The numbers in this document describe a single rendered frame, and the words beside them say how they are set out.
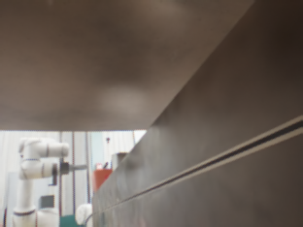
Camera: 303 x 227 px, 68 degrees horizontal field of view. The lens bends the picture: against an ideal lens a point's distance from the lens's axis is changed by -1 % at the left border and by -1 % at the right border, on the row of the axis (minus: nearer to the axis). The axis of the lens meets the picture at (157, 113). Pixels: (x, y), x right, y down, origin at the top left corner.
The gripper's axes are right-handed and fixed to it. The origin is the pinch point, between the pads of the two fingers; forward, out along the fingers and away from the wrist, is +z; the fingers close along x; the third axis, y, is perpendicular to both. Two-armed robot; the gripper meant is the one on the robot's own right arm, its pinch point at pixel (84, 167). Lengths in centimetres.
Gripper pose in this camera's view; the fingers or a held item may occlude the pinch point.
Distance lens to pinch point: 144.0
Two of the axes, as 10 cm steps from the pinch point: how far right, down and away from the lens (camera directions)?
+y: -1.6, -9.1, 3.9
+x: -3.3, 4.2, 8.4
